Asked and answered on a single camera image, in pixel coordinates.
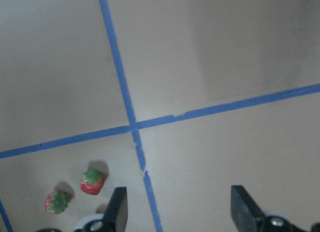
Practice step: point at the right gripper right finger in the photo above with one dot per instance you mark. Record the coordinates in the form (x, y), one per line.
(245, 212)

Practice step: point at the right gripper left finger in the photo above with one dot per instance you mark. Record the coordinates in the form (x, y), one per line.
(116, 214)

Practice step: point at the red strawberry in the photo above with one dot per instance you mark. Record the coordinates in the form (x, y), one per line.
(92, 181)
(57, 202)

